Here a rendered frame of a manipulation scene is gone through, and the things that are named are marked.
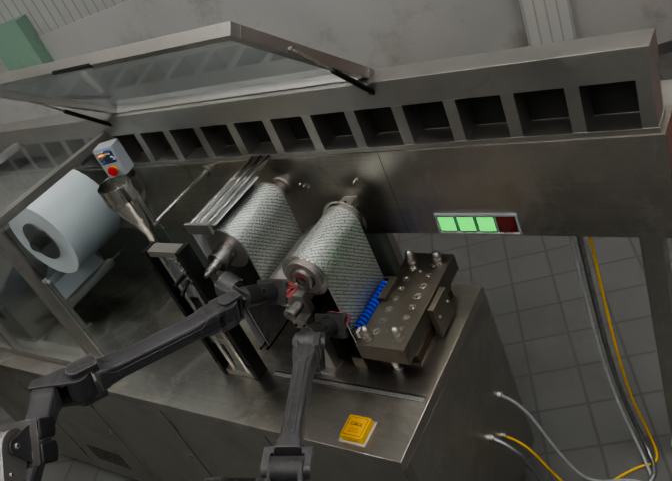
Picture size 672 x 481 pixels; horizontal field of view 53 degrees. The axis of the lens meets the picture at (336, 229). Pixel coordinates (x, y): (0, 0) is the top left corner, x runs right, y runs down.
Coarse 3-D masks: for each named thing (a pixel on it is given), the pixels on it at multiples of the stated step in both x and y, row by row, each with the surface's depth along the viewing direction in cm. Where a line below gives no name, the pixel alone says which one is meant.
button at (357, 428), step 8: (352, 416) 186; (360, 416) 185; (352, 424) 184; (360, 424) 183; (368, 424) 182; (344, 432) 182; (352, 432) 181; (360, 432) 180; (368, 432) 182; (352, 440) 181; (360, 440) 179
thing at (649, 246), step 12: (648, 240) 187; (660, 240) 186; (396, 252) 245; (648, 252) 190; (660, 252) 188; (648, 264) 193; (660, 264) 191; (648, 276) 195; (660, 276) 193; (648, 288) 198; (660, 288) 196; (660, 300) 199; (660, 312) 202; (660, 324) 205; (660, 336) 208; (660, 348) 211; (660, 360) 215
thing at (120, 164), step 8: (104, 144) 199; (112, 144) 197; (120, 144) 201; (96, 152) 199; (104, 152) 198; (112, 152) 198; (120, 152) 200; (104, 160) 200; (112, 160) 199; (120, 160) 199; (128, 160) 203; (104, 168) 202; (112, 168) 199; (120, 168) 201; (128, 168) 202; (112, 176) 203
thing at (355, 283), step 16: (352, 256) 198; (368, 256) 205; (352, 272) 198; (368, 272) 205; (336, 288) 191; (352, 288) 198; (368, 288) 205; (336, 304) 192; (352, 304) 198; (352, 320) 198
